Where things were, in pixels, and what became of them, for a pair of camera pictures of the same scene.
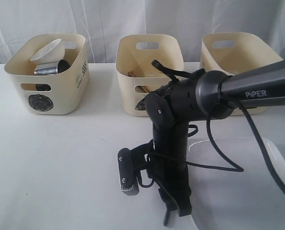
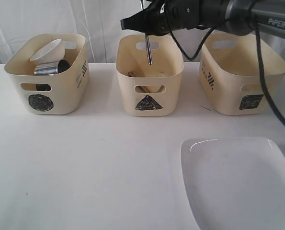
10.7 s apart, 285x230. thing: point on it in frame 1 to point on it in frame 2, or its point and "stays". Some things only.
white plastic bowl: [52, 51] stays
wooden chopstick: [145, 88] stays
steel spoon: [166, 218] to [148, 48]
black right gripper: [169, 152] to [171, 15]
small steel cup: [62, 65] stays
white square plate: [231, 186] stays
